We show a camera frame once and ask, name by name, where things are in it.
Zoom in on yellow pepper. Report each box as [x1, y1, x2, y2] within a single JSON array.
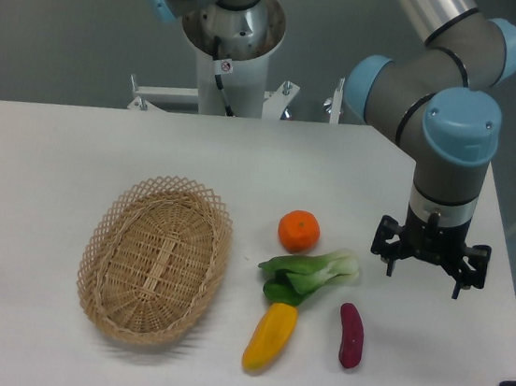
[[241, 303, 299, 374]]

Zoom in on black cable on pedestal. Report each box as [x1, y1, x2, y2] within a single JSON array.
[[204, 36, 245, 119]]

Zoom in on purple sweet potato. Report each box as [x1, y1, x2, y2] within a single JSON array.
[[338, 303, 365, 369]]

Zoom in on woven wicker basket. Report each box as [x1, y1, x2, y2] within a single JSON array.
[[77, 176, 233, 347]]

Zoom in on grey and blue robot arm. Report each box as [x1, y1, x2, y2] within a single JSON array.
[[148, 0, 516, 290]]

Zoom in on orange tangerine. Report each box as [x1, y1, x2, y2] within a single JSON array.
[[277, 209, 321, 254]]

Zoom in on green bok choy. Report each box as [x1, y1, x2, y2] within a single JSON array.
[[257, 249, 360, 307]]

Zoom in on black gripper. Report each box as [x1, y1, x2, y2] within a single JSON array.
[[370, 206, 492, 299]]

